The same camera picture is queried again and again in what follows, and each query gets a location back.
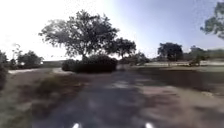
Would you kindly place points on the dry grass ground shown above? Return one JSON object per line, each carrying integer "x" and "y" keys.
{"x": 186, "y": 100}
{"x": 23, "y": 100}

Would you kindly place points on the low building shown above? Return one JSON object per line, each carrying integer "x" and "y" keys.
{"x": 51, "y": 63}

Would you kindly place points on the dark bush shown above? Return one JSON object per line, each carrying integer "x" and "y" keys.
{"x": 91, "y": 64}
{"x": 2, "y": 75}

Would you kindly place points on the distant row of trees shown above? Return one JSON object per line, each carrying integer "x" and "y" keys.
{"x": 203, "y": 53}

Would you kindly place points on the large dark tree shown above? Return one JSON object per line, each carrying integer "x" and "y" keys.
{"x": 81, "y": 33}

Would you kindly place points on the tree branches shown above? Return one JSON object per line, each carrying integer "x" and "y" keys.
{"x": 215, "y": 23}

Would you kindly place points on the robot's own part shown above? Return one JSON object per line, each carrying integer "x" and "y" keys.
{"x": 76, "y": 125}
{"x": 148, "y": 125}

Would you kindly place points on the grey asphalt path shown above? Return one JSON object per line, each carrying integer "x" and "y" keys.
{"x": 106, "y": 103}

